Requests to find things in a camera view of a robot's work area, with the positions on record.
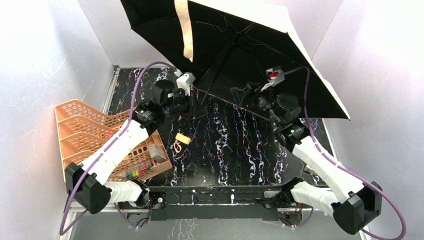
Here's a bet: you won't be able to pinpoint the coloured markers in organizer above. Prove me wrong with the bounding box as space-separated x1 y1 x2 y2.
125 168 154 179

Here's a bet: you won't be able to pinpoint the orange plastic file organizer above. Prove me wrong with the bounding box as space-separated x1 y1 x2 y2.
54 99 173 182

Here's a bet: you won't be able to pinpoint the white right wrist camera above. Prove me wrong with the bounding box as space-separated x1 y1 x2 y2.
260 66 285 92

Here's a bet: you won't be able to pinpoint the grey box in organizer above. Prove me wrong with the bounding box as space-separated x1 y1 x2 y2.
148 143 168 164

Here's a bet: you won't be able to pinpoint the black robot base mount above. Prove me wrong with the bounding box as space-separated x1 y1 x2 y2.
117 185 304 229

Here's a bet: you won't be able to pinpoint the white box with red label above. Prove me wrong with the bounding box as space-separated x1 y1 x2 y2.
304 164 315 175

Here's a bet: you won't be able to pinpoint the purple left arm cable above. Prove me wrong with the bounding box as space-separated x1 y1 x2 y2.
58 61 182 236

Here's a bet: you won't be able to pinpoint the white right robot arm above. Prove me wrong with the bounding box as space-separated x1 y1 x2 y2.
230 83 382 235

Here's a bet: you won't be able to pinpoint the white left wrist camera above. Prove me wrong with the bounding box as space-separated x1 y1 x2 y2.
176 72 196 96

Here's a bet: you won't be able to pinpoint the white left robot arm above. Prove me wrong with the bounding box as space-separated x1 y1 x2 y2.
64 76 207 214

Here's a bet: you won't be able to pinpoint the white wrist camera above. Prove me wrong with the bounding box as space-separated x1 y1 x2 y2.
176 72 196 96
260 66 285 92

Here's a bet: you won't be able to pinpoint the beige and black folding umbrella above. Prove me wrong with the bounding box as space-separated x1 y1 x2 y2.
121 0 350 120

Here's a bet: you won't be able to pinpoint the aluminium frame rail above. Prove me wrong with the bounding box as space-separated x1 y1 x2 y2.
65 204 363 240

